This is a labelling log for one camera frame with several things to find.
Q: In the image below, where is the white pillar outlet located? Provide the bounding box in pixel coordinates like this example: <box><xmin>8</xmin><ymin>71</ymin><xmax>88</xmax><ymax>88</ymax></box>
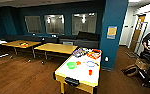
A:
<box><xmin>104</xmin><ymin>56</ymin><xmax>110</xmax><ymax>63</ymax></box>

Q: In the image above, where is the small orange table item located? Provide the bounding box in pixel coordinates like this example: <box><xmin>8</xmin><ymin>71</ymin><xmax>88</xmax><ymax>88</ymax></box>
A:
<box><xmin>19</xmin><ymin>41</ymin><xmax>29</xmax><ymax>47</ymax></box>

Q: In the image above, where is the yellow wall sign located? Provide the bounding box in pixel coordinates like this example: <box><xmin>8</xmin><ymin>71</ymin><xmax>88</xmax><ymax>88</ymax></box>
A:
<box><xmin>106</xmin><ymin>25</ymin><xmax>118</xmax><ymax>41</ymax></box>

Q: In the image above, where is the cardboard box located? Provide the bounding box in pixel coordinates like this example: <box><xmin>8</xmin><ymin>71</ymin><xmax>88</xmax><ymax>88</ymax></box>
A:
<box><xmin>134</xmin><ymin>57</ymin><xmax>150</xmax><ymax>71</ymax></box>

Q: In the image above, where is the dark interior window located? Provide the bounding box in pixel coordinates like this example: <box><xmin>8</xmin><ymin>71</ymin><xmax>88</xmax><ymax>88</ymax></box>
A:
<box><xmin>71</xmin><ymin>12</ymin><xmax>98</xmax><ymax>36</ymax></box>
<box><xmin>24</xmin><ymin>15</ymin><xmax>44</xmax><ymax>35</ymax></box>
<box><xmin>43</xmin><ymin>13</ymin><xmax>66</xmax><ymax>36</ymax></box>

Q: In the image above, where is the blue rimmed white bowl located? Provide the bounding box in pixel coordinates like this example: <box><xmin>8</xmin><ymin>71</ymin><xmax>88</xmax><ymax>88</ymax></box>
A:
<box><xmin>85</xmin><ymin>59</ymin><xmax>96</xmax><ymax>68</ymax></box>

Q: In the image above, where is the brown bag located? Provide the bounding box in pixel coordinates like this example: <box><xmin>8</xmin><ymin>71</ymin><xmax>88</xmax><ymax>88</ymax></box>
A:
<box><xmin>121</xmin><ymin>64</ymin><xmax>139</xmax><ymax>77</ymax></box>

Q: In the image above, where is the wooden office table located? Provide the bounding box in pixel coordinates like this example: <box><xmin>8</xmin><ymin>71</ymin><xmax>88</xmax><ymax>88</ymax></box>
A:
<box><xmin>33</xmin><ymin>42</ymin><xmax>79</xmax><ymax>61</ymax></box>

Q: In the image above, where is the grey low cabinet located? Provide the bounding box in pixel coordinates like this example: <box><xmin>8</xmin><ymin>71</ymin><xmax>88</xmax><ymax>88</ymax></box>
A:
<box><xmin>58</xmin><ymin>37</ymin><xmax>79</xmax><ymax>46</ymax></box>

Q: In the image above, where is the brown wooden door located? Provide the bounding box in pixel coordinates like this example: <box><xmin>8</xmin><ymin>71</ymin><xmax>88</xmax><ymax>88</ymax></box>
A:
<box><xmin>129</xmin><ymin>14</ymin><xmax>147</xmax><ymax>53</ymax></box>

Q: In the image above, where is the green plastic bowl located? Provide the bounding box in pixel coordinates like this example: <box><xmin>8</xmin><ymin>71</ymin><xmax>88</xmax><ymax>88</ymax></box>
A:
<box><xmin>66</xmin><ymin>61</ymin><xmax>78</xmax><ymax>71</ymax></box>

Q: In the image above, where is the red orange snack box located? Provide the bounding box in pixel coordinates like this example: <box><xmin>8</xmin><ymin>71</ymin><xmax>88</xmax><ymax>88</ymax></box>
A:
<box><xmin>87</xmin><ymin>49</ymin><xmax>102</xmax><ymax>61</ymax></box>

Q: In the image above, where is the colourful items pile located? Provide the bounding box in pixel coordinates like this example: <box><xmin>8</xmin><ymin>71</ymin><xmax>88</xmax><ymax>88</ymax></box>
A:
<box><xmin>71</xmin><ymin>47</ymin><xmax>89</xmax><ymax>59</ymax></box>

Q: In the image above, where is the small orange bowl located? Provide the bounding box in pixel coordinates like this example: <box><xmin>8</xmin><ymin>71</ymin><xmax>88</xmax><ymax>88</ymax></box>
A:
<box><xmin>75</xmin><ymin>60</ymin><xmax>82</xmax><ymax>66</ymax></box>

